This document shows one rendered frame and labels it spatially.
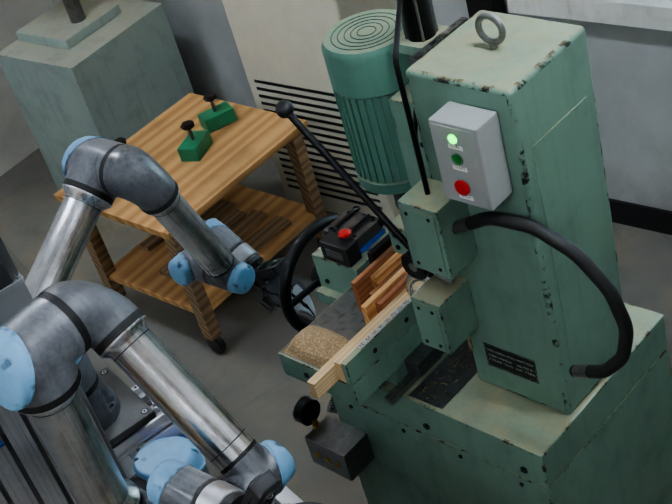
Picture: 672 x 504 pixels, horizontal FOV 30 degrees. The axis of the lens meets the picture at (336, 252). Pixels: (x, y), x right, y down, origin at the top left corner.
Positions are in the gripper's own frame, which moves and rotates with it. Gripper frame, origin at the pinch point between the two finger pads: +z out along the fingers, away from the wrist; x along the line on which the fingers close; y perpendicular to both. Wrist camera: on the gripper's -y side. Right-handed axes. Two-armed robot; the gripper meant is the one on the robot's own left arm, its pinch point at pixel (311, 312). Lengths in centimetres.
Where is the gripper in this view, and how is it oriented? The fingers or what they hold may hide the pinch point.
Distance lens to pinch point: 297.2
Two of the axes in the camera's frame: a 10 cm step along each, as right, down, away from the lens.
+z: 7.5, 6.1, -2.7
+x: -6.5, 5.7, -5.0
